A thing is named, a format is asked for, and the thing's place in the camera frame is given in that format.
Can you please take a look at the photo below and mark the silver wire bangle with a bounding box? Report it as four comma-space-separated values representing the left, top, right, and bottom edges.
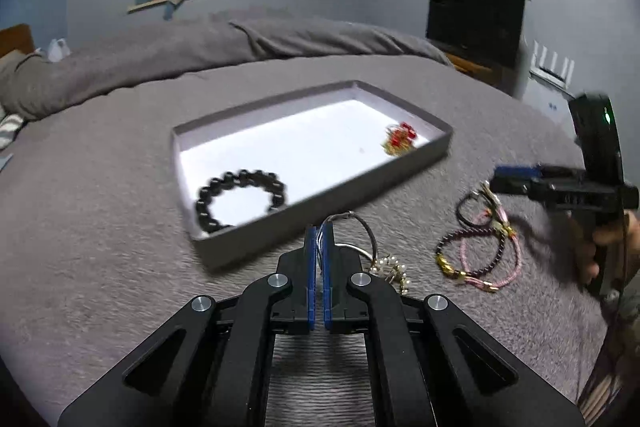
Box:
320, 212, 379, 258

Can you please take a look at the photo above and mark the wooden television stand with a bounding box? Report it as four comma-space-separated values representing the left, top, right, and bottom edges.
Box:
442, 51, 517, 90

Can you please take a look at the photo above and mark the wooden headboard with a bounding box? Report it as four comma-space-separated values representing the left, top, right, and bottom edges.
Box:
0, 24, 35, 58

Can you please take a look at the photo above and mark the red and gold brooch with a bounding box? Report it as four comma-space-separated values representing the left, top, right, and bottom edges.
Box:
381, 122, 418, 155

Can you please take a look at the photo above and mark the pink cord bracelet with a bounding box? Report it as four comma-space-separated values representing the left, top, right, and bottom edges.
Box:
458, 210, 523, 293

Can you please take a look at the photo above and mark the white plastic bottle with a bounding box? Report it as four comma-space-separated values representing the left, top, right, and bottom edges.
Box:
46, 38, 71, 62

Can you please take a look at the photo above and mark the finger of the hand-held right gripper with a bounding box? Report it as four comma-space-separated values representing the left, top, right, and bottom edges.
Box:
489, 164, 547, 198

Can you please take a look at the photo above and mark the dark purple cord bracelet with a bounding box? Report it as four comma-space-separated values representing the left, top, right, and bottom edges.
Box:
434, 227, 507, 281

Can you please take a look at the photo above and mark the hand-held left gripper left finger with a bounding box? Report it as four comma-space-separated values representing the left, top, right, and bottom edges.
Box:
57, 225, 317, 427

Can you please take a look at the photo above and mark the person's right hand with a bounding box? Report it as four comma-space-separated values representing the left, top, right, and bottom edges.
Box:
574, 210, 640, 286

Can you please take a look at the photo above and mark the person's right forearm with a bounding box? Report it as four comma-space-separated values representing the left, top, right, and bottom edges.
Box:
577, 257, 640, 419

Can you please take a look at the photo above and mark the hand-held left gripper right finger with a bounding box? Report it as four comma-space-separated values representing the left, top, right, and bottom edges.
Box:
323, 223, 587, 427

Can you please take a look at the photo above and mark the white router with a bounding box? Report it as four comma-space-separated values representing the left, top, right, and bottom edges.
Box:
528, 39, 575, 88

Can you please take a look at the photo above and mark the grey folded duvet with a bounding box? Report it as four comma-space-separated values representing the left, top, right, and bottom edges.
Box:
0, 9, 454, 122

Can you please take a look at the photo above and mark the grey bed blanket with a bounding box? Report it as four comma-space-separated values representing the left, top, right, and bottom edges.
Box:
0, 52, 623, 427

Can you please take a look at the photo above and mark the black bead bracelet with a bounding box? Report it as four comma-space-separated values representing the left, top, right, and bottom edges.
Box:
195, 168, 290, 236

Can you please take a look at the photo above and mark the black television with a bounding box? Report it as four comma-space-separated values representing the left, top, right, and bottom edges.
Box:
425, 0, 527, 69

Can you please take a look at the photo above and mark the striped pillow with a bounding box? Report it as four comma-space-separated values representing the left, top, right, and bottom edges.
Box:
0, 112, 26, 153

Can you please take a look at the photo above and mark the black cord bracelet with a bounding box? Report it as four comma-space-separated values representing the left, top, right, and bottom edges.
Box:
455, 188, 502, 228

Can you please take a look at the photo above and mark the pearl and gold bracelet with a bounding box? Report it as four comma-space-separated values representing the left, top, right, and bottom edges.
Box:
368, 255, 414, 296

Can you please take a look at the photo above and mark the grey cardboard tray box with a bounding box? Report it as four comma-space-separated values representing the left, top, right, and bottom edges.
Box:
171, 80, 454, 270

